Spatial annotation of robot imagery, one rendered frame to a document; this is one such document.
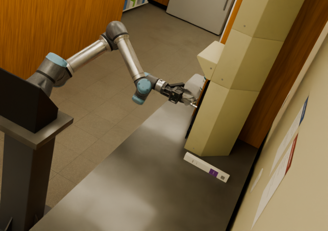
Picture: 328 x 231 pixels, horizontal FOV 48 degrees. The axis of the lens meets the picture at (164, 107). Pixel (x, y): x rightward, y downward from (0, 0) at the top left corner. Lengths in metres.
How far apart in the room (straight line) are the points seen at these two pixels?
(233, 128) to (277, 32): 0.60
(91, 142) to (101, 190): 1.75
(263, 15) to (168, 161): 0.91
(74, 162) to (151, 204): 1.58
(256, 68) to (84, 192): 1.05
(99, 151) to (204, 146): 1.51
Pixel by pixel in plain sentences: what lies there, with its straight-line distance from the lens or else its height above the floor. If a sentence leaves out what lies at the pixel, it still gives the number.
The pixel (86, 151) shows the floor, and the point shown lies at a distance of 3.42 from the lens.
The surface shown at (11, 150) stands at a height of 0.74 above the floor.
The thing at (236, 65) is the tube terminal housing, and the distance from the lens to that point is 1.90.
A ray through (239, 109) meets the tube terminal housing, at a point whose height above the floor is 1.29.
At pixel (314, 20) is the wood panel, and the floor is 1.81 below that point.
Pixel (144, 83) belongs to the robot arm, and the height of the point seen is 1.27.
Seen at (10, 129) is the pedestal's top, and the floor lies 0.94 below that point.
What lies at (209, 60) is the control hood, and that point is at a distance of 1.93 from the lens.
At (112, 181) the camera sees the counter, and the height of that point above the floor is 0.94.
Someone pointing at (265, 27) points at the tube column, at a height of 1.77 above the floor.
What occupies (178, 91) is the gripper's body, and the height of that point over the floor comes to 1.23.
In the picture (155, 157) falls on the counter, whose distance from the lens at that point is 2.07.
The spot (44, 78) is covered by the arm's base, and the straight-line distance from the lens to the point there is 2.02.
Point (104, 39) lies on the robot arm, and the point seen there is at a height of 1.34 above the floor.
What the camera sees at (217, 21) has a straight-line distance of 7.06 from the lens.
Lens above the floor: 2.24
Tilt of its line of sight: 31 degrees down
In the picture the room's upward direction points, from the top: 19 degrees clockwise
